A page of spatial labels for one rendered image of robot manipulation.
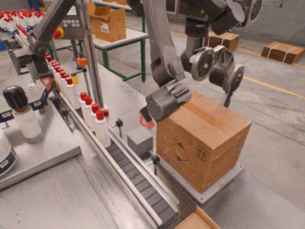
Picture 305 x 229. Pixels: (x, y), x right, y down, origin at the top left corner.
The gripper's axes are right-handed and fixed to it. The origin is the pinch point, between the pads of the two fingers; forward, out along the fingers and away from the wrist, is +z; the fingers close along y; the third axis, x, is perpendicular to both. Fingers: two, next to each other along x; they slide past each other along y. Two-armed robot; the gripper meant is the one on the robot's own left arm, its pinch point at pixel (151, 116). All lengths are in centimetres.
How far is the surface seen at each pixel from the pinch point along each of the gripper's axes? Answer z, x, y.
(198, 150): -2.5, 19.6, -7.1
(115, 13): 122, -137, -124
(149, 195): 17.4, 24.8, 10.4
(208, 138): -7.1, 17.4, -9.7
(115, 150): 35.5, 2.8, 4.9
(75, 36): 31, -59, -9
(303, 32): 101, 18, -540
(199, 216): 9.6, 42.0, 1.2
